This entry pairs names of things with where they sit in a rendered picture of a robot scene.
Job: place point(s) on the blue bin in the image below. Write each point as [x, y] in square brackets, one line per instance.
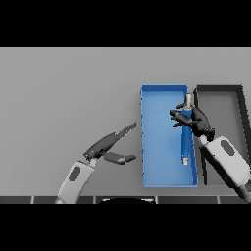
[163, 153]

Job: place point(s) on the blue pipe with pale ends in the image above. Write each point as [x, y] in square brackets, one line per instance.
[186, 140]

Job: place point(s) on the dark grey bin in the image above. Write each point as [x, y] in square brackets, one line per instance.
[222, 111]

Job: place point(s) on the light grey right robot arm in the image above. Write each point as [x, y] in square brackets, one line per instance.
[227, 160]

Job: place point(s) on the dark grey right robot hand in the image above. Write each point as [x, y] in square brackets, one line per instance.
[199, 122]

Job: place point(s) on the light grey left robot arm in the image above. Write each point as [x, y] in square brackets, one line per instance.
[74, 178]

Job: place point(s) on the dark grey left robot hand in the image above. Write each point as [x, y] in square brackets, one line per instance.
[104, 145]

